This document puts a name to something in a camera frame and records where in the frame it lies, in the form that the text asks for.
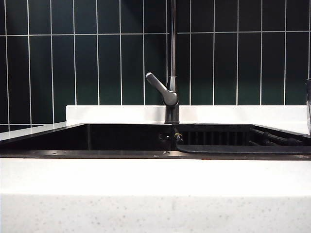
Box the chrome tall kitchen faucet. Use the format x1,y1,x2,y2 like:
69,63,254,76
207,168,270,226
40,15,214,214
164,0,180,124

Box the black kitchen sink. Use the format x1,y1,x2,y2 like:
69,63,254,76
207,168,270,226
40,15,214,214
0,123,311,160

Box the grey faucet lever handle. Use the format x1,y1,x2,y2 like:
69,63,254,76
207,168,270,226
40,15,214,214
145,72,180,106

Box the black sink drain rack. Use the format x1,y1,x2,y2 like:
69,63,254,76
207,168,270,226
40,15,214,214
173,127,311,154

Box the clear glass mug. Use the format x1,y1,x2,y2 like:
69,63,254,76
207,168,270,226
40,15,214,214
305,78,311,135

